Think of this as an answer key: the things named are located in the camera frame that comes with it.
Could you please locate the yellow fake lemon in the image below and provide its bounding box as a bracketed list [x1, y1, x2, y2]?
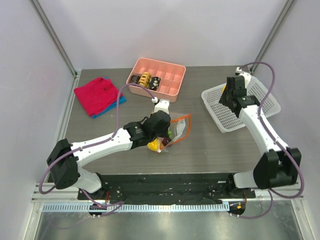
[147, 138, 161, 153]

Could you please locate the clear zip top bag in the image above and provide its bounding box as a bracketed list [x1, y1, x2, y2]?
[158, 112, 191, 153]

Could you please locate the purple fake eggplant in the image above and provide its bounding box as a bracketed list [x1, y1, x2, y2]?
[162, 137, 172, 147]

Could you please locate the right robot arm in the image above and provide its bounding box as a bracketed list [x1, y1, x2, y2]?
[219, 75, 302, 198]

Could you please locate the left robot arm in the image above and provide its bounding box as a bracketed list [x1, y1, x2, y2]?
[47, 110, 171, 200]

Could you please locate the black sprinkled fake pastry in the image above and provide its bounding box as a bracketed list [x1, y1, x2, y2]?
[148, 76, 161, 91]

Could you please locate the yellow striped fake donut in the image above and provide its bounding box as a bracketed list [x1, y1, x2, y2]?
[138, 71, 152, 88]

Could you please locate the dark chocolate fake donut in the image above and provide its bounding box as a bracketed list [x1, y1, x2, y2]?
[130, 75, 141, 84]

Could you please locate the white plastic basket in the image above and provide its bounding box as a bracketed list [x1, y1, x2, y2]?
[201, 76, 281, 140]

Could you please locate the blue folded cloth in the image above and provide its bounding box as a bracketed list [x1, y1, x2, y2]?
[90, 77, 119, 119]

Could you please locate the pink compartment tray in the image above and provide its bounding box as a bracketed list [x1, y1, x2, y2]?
[126, 57, 186, 103]

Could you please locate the pink folded cloth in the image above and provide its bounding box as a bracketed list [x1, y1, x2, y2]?
[73, 77, 119, 119]

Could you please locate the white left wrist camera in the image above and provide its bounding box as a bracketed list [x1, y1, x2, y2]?
[151, 97, 170, 115]

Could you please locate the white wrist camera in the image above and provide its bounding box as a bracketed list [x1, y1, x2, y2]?
[151, 97, 170, 115]
[235, 67, 252, 81]

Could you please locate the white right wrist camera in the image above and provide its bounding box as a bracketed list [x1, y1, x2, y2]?
[235, 67, 252, 81]

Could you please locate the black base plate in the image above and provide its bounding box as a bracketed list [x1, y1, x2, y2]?
[77, 171, 256, 204]

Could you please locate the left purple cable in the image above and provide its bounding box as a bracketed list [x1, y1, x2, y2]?
[38, 83, 158, 217]

